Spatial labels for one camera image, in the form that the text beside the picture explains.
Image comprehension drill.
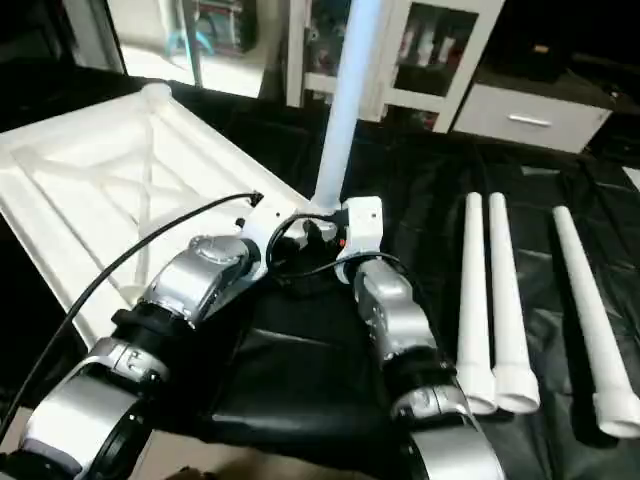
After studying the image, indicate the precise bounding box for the white plastic table leg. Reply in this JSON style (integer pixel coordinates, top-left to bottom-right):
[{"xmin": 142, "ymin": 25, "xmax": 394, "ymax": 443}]
[
  {"xmin": 487, "ymin": 193, "xmax": 542, "ymax": 414},
  {"xmin": 552, "ymin": 206, "xmax": 640, "ymax": 439},
  {"xmin": 457, "ymin": 193, "xmax": 498, "ymax": 416},
  {"xmin": 310, "ymin": 0, "xmax": 386, "ymax": 217}
]

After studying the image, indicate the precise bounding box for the black work mat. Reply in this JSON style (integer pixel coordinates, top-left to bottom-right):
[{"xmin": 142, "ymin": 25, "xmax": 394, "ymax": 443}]
[{"xmin": 0, "ymin": 60, "xmax": 640, "ymax": 480}]

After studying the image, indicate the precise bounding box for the white plastic table top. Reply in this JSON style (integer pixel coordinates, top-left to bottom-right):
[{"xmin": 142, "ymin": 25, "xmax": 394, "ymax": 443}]
[{"xmin": 0, "ymin": 85, "xmax": 341, "ymax": 346}]

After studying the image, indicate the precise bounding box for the white glass door cabinet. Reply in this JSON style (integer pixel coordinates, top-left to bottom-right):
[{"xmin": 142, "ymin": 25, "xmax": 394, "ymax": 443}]
[{"xmin": 285, "ymin": 0, "xmax": 506, "ymax": 126}]

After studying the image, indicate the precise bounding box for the storage rack with items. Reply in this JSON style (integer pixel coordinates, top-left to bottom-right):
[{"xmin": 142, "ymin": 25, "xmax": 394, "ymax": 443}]
[{"xmin": 165, "ymin": 0, "xmax": 261, "ymax": 56}]

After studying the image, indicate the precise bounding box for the white drawer unit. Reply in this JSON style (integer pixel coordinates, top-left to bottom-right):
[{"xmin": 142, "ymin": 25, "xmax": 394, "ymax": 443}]
[{"xmin": 452, "ymin": 82, "xmax": 613, "ymax": 154}]

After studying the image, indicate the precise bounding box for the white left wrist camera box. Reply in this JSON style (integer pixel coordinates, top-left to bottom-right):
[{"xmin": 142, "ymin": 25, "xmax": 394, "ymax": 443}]
[{"xmin": 235, "ymin": 205, "xmax": 301, "ymax": 271}]

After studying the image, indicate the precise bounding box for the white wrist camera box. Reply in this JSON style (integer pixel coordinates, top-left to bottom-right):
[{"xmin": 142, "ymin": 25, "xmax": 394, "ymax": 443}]
[
  {"xmin": 335, "ymin": 197, "xmax": 384, "ymax": 259},
  {"xmin": 235, "ymin": 205, "xmax": 301, "ymax": 271}
]

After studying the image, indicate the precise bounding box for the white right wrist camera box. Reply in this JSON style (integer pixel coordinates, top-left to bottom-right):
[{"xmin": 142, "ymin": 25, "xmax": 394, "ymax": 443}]
[{"xmin": 335, "ymin": 197, "xmax": 384, "ymax": 259}]

